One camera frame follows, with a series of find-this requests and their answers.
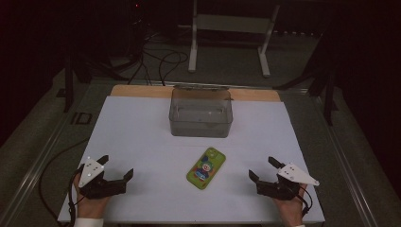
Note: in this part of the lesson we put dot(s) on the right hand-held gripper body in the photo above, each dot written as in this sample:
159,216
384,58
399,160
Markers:
280,189

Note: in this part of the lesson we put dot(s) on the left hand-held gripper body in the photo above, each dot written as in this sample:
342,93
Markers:
104,187

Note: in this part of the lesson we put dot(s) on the green cartoon phone case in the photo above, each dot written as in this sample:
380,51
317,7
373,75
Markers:
205,168

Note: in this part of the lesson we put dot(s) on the clear plastic container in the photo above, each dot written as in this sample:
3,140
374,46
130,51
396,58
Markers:
200,116

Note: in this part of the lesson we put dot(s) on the person's left hand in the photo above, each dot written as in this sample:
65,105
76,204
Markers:
91,208

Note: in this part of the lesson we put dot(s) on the person's right hand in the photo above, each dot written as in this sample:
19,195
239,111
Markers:
294,209

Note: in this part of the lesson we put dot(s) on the black metal stand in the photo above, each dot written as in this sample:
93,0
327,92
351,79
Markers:
327,88
68,82

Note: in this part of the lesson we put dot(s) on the white metal stand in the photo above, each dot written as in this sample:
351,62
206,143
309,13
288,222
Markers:
231,23

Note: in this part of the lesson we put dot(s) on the metal floor rail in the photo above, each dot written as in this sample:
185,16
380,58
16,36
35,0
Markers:
38,164
343,157

